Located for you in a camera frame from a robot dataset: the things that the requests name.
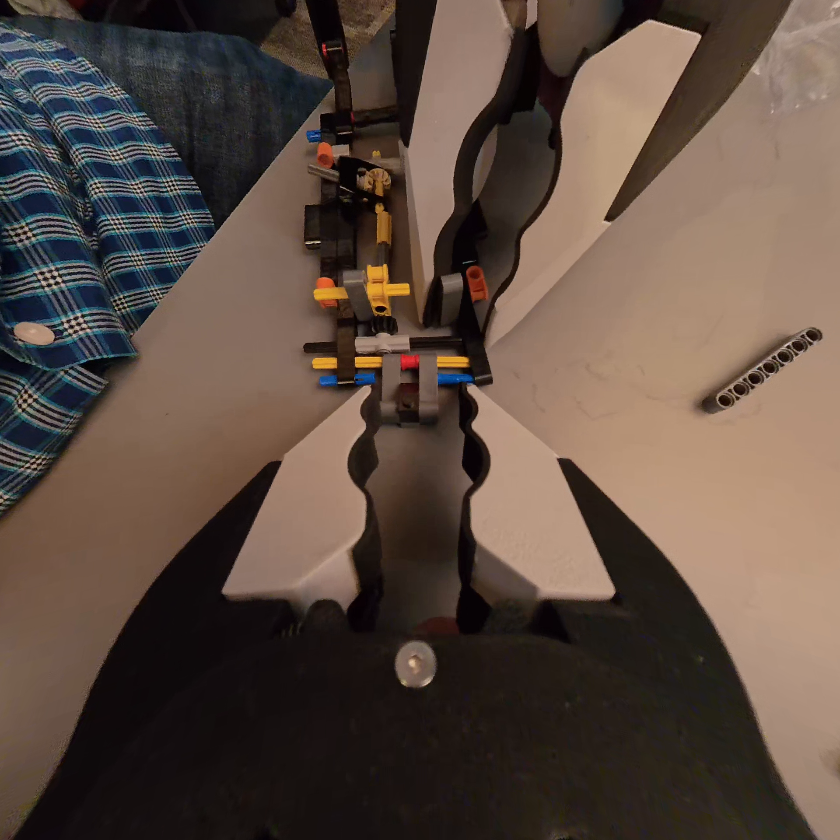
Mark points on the grey lego beam with holes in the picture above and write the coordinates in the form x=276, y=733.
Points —
x=761, y=371

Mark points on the black lego side beam assembly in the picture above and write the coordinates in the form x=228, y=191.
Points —
x=479, y=354

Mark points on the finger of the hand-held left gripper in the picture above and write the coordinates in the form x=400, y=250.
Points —
x=610, y=131
x=453, y=79

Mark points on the multicoloured lego chassis assembly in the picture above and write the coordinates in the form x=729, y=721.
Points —
x=377, y=289

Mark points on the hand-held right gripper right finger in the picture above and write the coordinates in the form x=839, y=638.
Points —
x=538, y=525

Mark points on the blue denim jeans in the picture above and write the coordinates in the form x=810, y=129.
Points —
x=229, y=111

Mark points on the clear plastic bag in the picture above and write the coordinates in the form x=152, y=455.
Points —
x=807, y=52

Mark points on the blue plaid shirt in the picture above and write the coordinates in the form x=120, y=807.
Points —
x=79, y=197

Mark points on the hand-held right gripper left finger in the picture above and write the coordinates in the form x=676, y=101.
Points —
x=295, y=525

